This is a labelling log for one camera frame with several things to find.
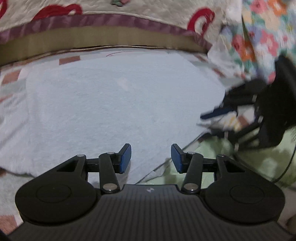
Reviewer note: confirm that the light grey t-shirt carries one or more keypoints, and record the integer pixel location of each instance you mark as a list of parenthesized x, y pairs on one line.
[(149, 100)]

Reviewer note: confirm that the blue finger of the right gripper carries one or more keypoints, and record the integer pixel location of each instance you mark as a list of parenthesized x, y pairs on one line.
[(216, 112)]

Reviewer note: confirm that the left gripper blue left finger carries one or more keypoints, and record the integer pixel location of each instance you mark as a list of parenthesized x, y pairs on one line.
[(110, 164)]

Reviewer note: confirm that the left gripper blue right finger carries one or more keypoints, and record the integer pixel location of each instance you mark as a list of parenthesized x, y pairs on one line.
[(191, 164)]

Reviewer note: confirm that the floral blanket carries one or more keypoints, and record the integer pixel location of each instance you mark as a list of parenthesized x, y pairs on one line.
[(249, 46)]

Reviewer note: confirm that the white quilt with red bears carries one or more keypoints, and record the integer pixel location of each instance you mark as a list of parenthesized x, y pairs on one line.
[(201, 20)]

